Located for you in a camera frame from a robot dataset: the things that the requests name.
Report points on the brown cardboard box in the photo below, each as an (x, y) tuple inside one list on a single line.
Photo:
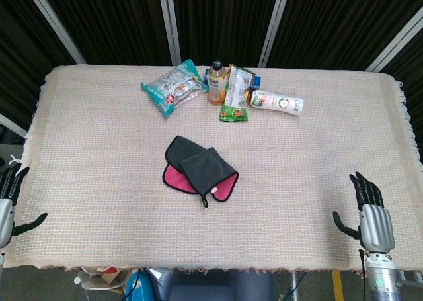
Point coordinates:
[(109, 278)]

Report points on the black and pink towel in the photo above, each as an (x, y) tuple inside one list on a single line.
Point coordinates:
[(195, 162)]

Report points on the white metal frame post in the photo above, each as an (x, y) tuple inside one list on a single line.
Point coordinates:
[(274, 23), (168, 23), (13, 125), (53, 20), (396, 41)]

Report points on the orange juice bottle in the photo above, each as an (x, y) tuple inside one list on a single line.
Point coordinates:
[(216, 86)]

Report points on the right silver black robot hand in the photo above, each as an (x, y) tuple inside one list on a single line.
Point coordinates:
[(376, 228)]

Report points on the dark pleated curtain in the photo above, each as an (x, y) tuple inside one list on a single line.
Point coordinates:
[(115, 16)]

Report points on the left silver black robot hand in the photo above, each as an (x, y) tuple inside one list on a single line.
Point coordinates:
[(6, 215)]

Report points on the green white snack packet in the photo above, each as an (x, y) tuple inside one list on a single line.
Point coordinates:
[(234, 96)]

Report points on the bright blue bag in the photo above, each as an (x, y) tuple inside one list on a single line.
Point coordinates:
[(138, 289)]

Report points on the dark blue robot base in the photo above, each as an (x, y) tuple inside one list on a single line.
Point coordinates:
[(218, 289)]

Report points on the silver table leg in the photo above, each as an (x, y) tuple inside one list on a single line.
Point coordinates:
[(296, 286)]

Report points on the teal silver snack packet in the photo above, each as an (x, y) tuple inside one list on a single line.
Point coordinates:
[(175, 86)]

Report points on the white drink bottle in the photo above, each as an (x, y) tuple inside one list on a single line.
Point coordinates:
[(281, 102)]

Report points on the beige waffle tablecloth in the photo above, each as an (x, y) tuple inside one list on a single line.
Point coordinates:
[(99, 149)]

